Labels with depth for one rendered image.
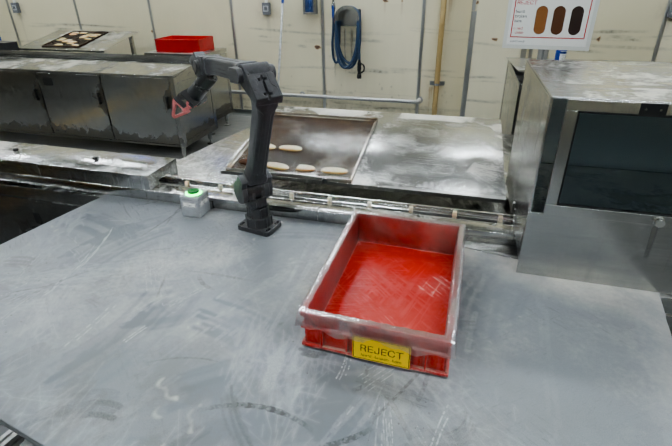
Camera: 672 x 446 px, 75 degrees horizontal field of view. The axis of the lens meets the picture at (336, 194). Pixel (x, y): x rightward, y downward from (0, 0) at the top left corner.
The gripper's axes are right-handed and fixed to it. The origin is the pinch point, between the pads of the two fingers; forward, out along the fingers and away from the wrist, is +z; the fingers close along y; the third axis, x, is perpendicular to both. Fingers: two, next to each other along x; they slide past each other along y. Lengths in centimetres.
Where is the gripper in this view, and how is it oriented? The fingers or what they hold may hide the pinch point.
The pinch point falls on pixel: (181, 111)
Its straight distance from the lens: 173.4
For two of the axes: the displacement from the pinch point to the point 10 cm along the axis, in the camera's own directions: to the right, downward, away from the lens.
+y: -2.2, 4.8, -8.5
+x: 7.0, 6.8, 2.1
